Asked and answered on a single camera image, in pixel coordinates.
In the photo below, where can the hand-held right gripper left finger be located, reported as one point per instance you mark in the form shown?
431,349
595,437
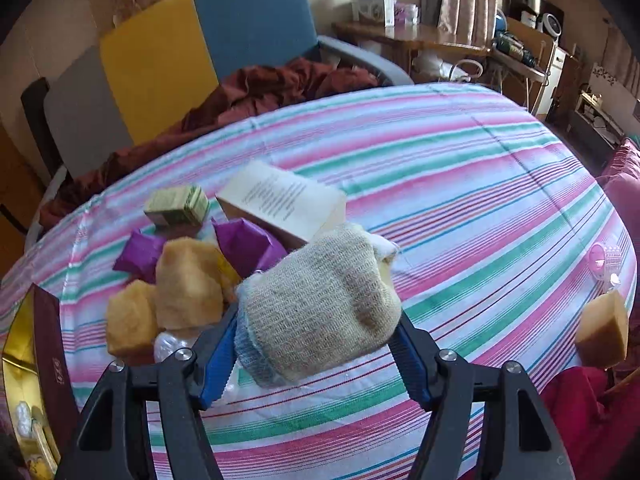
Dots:
217,370

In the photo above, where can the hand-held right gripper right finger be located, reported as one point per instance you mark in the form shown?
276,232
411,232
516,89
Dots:
407,360

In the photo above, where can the beige knitted sock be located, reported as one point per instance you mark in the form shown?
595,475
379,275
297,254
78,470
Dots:
320,300

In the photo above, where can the purple foil packet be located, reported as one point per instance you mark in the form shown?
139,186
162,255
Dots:
137,255
250,245

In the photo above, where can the dark red gold-lined box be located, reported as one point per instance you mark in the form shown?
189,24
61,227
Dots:
47,350

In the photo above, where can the clear plastic wrapper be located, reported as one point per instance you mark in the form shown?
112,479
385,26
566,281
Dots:
170,345

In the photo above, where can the large yellow sponge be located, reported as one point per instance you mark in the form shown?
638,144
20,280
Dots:
187,285

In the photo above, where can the white cloth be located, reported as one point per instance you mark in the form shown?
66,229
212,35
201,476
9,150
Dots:
385,250

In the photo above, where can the small olive green box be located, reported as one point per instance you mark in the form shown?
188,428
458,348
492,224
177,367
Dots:
175,205

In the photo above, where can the striped bedsheet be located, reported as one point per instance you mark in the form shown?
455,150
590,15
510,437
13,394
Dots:
450,185

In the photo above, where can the cream printed cardboard box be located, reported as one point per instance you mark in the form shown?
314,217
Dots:
280,195

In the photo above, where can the magenta cloth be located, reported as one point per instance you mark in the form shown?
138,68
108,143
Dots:
585,420

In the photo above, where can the dark red blanket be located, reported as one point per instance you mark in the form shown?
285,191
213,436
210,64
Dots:
270,90

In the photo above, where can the pink pillow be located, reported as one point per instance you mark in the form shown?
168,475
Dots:
625,165

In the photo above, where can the white plastic bag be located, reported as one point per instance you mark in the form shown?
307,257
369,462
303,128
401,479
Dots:
435,67

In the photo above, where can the blue yellow grey armchair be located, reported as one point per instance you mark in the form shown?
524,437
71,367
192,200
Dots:
150,75

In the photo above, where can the wooden desk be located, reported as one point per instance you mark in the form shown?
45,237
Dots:
430,35

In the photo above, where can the cluttered shelf rack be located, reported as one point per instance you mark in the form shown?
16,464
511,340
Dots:
520,50

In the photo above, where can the pink container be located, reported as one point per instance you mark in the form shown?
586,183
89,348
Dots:
406,14

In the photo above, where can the white carton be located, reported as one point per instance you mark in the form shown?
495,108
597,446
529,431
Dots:
372,5

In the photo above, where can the white round fan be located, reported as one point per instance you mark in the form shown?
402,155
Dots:
552,22

